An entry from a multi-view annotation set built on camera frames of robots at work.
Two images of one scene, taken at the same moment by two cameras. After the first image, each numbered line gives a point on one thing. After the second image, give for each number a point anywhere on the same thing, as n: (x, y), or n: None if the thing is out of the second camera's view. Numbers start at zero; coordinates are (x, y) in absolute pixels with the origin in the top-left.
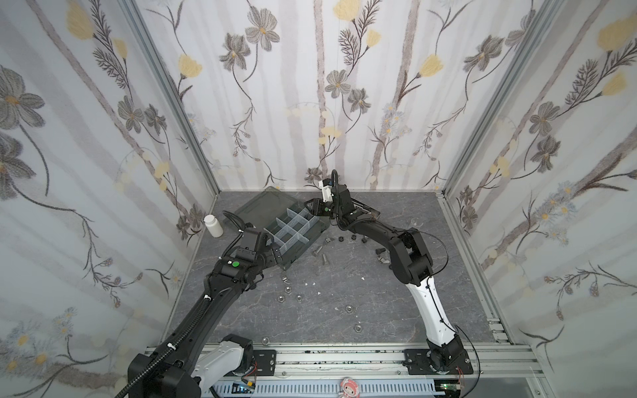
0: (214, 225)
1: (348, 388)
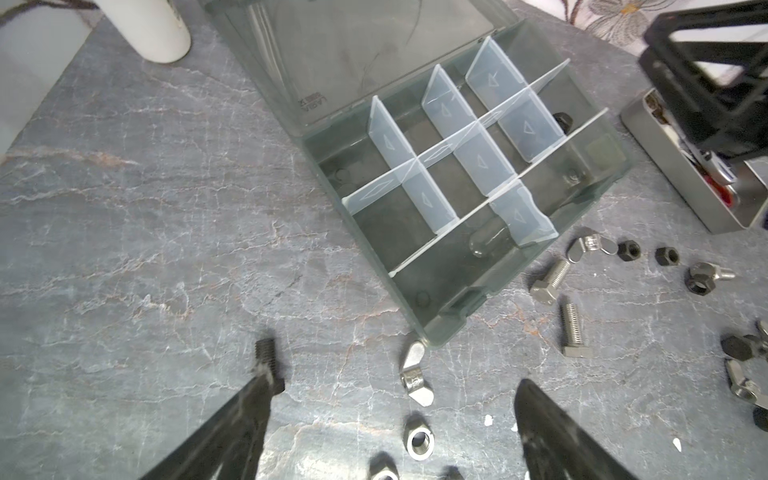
0: (153, 27)
1: None
